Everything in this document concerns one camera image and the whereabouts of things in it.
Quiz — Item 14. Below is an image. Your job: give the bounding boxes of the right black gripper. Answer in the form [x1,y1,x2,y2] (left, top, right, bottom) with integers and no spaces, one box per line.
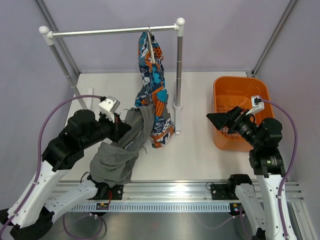
[207,105,262,149]

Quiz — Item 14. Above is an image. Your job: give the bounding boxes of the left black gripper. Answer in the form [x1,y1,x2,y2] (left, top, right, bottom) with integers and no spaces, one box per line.
[81,111,132,150]

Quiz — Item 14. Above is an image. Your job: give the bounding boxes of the grey shorts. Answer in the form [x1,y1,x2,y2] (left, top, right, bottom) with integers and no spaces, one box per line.
[89,104,155,188]

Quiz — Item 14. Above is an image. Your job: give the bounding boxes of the colourful patterned shorts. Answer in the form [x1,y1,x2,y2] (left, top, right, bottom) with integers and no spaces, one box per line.
[134,31,176,148]

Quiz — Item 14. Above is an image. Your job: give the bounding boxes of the cream clothes hanger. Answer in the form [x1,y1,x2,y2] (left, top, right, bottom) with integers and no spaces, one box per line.
[147,27,156,64]

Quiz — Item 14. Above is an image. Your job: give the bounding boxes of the grey clothes hanger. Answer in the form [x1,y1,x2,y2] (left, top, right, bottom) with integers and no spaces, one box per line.
[119,108,134,122]

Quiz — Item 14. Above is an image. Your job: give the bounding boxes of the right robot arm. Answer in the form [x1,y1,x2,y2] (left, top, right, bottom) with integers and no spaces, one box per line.
[206,106,297,240]

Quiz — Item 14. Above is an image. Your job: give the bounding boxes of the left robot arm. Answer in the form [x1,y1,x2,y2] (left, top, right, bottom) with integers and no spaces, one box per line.
[0,109,131,240]

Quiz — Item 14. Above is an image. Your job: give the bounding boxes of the orange plastic basket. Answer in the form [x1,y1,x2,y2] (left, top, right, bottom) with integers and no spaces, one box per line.
[211,76,270,152]

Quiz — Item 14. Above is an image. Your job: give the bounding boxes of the silver clothes rack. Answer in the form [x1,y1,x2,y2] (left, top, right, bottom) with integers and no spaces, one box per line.
[38,17,185,135]

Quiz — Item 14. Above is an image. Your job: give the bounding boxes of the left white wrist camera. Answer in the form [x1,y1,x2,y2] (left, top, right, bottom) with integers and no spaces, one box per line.
[98,95,121,123]

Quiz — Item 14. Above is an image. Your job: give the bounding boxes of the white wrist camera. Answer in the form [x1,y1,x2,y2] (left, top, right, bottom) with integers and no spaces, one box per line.
[245,95,265,116]
[98,95,121,123]

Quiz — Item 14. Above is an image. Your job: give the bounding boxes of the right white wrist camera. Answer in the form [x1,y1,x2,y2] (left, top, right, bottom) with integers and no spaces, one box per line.
[245,95,265,116]

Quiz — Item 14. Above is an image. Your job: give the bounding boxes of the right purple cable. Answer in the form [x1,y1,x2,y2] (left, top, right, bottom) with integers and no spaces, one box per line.
[259,99,299,240]

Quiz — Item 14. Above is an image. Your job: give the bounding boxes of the purple cable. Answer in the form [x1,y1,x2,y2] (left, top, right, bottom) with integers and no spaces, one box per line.
[0,94,103,240]
[259,99,299,240]

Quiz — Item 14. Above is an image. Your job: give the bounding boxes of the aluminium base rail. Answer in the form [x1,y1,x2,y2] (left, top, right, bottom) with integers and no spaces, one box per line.
[49,181,304,202]

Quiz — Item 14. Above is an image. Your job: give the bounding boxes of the white slotted cable duct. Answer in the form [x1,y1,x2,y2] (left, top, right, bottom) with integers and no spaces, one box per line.
[70,202,231,213]

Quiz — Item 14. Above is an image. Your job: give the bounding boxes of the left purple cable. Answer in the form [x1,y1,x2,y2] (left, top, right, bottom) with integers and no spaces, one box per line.
[0,94,103,240]

